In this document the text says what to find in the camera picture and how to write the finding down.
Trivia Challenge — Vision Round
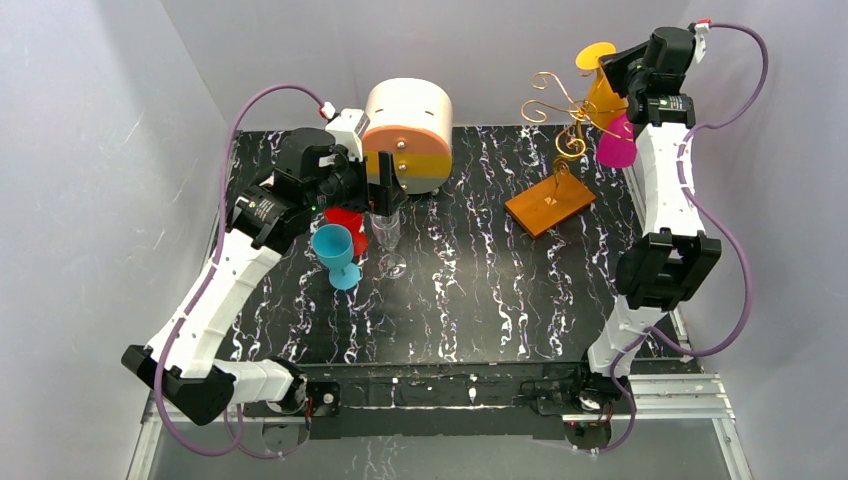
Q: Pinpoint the magenta wine glass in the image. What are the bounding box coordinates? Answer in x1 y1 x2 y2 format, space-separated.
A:
595 114 637 169

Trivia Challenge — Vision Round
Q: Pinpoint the clear wine glass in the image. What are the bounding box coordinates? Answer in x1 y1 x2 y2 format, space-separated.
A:
370 212 407 280

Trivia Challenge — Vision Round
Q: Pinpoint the black front mounting rail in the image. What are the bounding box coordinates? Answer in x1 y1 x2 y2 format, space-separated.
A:
245 360 637 442

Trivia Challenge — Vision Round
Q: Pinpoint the yellow wine glass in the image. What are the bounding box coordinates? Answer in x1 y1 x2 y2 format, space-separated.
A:
575 42 627 128

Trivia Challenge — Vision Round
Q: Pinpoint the gold wire glass rack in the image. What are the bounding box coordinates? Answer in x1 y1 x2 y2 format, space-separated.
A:
520 71 635 188

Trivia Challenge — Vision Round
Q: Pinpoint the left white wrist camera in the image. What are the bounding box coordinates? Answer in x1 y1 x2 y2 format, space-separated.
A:
319 102 370 163

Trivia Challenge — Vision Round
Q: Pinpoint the wooden rack base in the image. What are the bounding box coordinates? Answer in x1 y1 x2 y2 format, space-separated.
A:
505 173 596 239

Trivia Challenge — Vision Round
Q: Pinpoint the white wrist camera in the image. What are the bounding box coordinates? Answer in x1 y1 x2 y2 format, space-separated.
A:
319 102 370 163
687 18 712 64

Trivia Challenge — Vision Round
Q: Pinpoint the blue wine glass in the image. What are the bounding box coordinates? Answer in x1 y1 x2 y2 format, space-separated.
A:
310 224 362 290

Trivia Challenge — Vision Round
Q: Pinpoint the round pastel drawer cabinet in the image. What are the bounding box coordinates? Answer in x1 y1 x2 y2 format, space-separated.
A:
362 78 453 195

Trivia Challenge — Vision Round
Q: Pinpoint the red wine glass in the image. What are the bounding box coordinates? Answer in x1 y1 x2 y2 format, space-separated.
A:
324 207 368 257

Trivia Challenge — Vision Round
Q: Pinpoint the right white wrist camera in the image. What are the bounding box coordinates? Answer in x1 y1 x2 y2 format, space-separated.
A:
687 18 712 64

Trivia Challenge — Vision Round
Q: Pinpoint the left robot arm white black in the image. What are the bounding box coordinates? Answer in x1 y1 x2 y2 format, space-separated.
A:
121 127 407 426

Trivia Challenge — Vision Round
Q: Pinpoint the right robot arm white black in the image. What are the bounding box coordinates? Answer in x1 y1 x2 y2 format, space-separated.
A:
570 22 722 406

